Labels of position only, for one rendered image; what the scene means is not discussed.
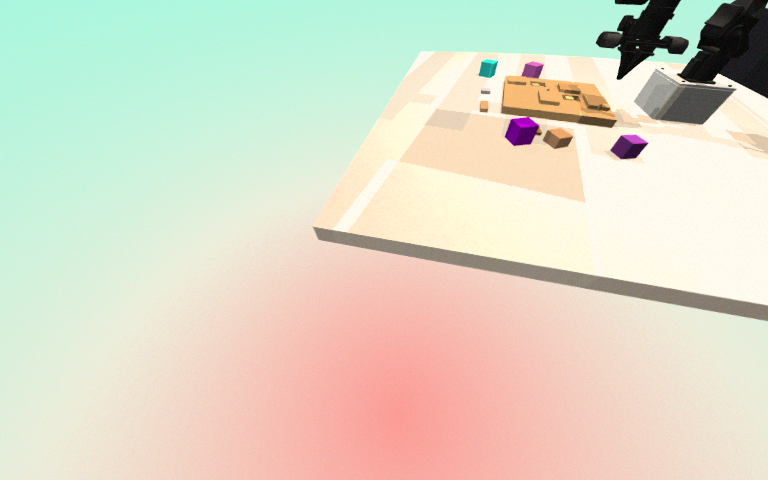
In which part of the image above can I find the teal cube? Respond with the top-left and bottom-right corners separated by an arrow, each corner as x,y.
479,59 -> 498,78

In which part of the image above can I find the orange puzzle board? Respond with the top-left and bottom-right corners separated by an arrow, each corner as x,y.
501,76 -> 618,128

